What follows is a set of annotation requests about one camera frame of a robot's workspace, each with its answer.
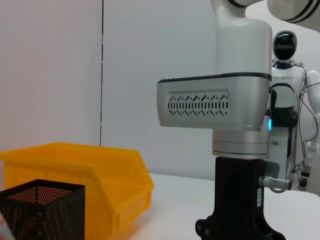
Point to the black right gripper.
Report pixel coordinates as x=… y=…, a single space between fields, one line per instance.
x=237 y=195

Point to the clear water bottle green label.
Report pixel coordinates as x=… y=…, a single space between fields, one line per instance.
x=5 y=227

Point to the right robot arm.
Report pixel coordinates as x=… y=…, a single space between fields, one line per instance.
x=240 y=50

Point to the black mesh pen holder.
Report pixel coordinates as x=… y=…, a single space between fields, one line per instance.
x=50 y=212

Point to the yellow plastic storage bin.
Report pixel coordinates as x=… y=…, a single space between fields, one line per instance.
x=112 y=170

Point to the white black humanoid robot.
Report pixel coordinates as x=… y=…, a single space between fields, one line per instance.
x=285 y=75

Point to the white board with sticker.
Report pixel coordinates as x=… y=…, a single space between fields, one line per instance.
x=150 y=50

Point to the plain white partition board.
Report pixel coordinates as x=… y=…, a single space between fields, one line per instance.
x=50 y=62

